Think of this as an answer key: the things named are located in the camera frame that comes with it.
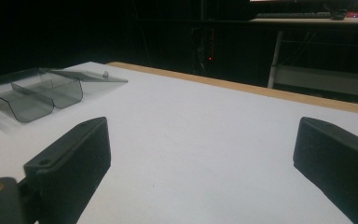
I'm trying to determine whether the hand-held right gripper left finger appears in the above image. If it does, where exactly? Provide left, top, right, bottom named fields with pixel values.
left=23, top=116, right=112, bottom=224

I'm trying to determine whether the black keyboard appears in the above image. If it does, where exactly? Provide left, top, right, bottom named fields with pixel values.
left=255, top=11, right=332, bottom=20

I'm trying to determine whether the black computer mouse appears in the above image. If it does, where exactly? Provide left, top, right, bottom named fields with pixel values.
left=329, top=10, right=348, bottom=21

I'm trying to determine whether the clear grey plastic box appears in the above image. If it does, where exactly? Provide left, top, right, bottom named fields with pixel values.
left=0, top=67, right=129, bottom=123

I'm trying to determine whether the white desk with metal legs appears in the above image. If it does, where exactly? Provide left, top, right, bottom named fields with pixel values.
left=249, top=17, right=358, bottom=99

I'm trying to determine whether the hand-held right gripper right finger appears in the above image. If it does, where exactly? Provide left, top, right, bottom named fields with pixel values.
left=293, top=116, right=358, bottom=224

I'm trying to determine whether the dark computer tower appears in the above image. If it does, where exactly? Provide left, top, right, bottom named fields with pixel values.
left=191, top=26, right=215, bottom=76

